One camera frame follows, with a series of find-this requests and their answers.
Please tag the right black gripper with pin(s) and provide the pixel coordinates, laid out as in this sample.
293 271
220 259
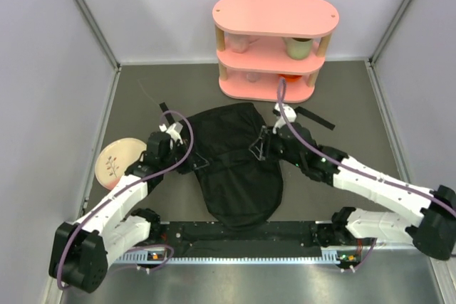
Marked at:
259 147

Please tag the grey cable duct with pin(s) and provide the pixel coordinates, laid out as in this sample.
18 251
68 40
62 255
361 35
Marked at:
152 257

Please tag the cream floral plate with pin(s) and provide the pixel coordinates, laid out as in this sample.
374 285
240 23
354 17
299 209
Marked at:
114 159

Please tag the clear glass cup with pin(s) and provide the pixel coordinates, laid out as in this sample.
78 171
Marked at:
253 77

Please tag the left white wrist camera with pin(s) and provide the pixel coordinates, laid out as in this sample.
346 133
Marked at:
173 130

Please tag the green mug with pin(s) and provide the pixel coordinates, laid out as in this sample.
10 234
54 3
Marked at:
298 48

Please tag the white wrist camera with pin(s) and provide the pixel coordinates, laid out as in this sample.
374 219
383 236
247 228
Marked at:
288 113
173 130

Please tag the pink mug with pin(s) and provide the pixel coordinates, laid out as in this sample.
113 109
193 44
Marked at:
240 43

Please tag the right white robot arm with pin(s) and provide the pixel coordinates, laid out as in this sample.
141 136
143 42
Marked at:
422 217

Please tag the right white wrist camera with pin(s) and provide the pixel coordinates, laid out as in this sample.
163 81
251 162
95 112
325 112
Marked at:
288 113

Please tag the black student backpack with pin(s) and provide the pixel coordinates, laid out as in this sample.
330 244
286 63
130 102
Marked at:
239 191

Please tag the pink three-tier shelf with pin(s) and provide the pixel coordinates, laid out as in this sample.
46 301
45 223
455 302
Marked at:
271 21

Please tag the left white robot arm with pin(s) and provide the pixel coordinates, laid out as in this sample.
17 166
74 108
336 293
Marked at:
83 251

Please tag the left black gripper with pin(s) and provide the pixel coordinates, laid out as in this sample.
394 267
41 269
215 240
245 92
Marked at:
191 164

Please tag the orange bowl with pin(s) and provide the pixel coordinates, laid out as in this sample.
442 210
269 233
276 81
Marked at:
290 78

